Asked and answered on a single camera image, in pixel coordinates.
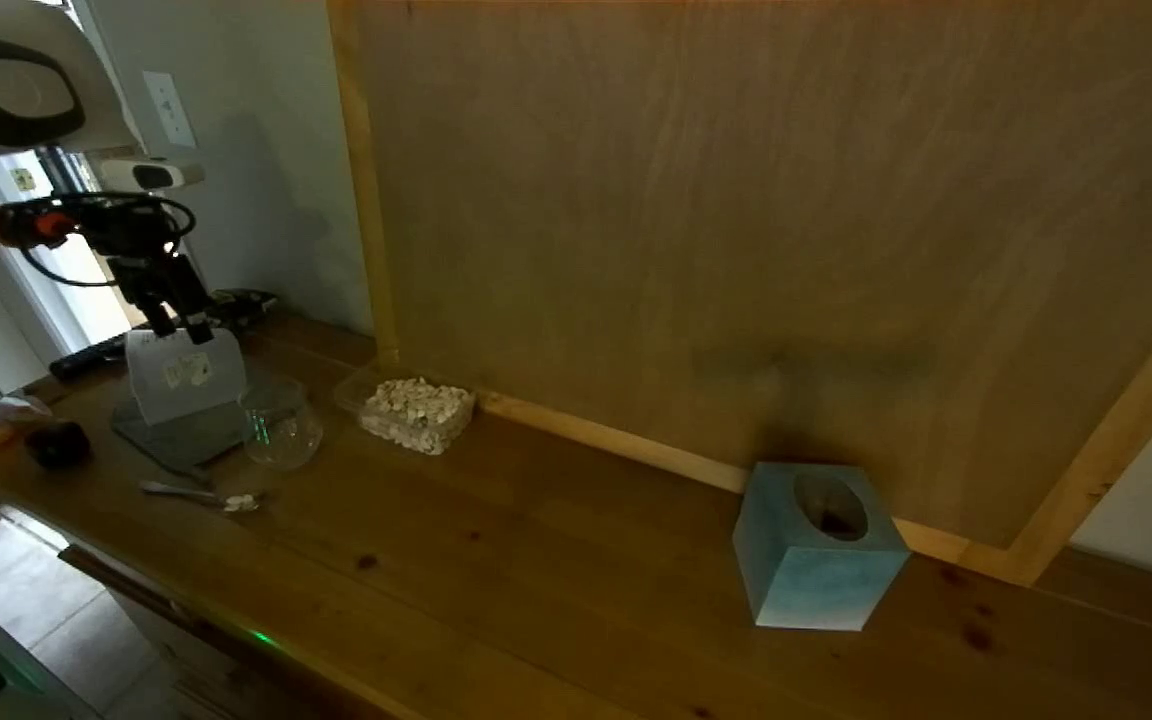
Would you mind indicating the small black round object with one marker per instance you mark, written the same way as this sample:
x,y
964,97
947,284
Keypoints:
x,y
58,445

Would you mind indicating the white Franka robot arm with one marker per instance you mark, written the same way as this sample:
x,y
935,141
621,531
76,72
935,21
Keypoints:
x,y
18,83

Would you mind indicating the dark object by wall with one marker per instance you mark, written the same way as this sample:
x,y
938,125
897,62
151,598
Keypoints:
x,y
244,304

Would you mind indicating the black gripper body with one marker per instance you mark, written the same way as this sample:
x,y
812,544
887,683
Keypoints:
x,y
138,244

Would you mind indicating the black flat bar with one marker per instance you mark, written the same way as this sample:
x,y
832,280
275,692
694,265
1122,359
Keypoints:
x,y
87,359

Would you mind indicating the grey flat mat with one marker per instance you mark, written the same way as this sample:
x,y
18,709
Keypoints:
x,y
208,428

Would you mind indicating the clear glass cup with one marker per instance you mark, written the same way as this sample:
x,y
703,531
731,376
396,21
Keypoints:
x,y
286,428

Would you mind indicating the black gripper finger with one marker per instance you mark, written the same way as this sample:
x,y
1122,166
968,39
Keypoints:
x,y
196,304
157,315

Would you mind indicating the large plywood board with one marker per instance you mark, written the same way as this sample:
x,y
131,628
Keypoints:
x,y
791,243

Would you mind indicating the translucent white plastic jar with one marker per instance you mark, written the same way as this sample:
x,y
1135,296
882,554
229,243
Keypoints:
x,y
184,376

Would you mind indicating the teal cube with hole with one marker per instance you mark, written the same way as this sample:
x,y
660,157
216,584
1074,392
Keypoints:
x,y
819,549

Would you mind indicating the white wall switch plate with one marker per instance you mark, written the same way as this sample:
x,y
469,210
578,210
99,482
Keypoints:
x,y
169,110

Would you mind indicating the metal spoon with white powder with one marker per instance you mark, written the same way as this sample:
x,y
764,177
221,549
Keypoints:
x,y
203,494

